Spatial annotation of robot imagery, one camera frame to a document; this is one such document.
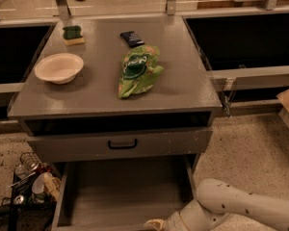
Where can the white paper bowl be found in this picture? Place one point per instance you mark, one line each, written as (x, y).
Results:
(59, 68)

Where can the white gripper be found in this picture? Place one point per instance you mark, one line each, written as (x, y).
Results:
(170, 221)

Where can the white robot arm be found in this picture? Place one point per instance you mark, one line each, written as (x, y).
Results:
(216, 201)

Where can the green chip bag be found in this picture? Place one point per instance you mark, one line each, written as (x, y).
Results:
(139, 71)

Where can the grey top drawer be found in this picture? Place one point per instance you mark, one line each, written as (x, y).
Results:
(123, 145)

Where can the black wire dish rack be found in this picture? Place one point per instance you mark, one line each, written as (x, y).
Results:
(29, 211)

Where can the white cup in rack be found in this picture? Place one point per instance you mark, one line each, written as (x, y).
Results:
(39, 185)

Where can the grey drawer cabinet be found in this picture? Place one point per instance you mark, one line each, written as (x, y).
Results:
(183, 96)

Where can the dark blue snack packet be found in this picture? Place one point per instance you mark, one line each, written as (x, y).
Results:
(132, 39)

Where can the grey drawer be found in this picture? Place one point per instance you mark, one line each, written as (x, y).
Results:
(122, 194)
(123, 145)

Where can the green yellow sponge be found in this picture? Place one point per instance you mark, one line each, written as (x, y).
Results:
(73, 35)

